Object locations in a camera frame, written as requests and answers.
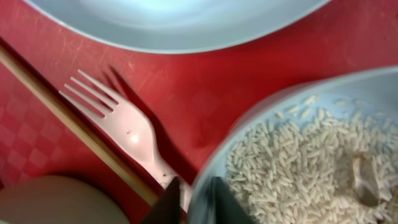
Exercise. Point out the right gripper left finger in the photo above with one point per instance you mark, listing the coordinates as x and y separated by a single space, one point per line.
167 209

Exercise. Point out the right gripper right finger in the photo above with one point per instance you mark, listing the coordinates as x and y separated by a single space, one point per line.
226 208

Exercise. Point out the rice and food scraps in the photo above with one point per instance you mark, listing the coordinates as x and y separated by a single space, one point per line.
296 168

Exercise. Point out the light blue bowl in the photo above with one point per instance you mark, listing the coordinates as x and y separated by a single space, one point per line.
377 89

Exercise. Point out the yellow plastic cup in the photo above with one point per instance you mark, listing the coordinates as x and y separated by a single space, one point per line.
55 199

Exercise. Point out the light blue plate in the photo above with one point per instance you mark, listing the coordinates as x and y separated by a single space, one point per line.
175 27

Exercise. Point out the white plastic fork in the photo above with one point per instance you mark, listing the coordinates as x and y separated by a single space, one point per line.
125 124

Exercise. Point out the red plastic tray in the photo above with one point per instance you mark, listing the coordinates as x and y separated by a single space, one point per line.
195 97

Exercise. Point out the wooden chopstick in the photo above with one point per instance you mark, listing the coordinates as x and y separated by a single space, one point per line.
77 126

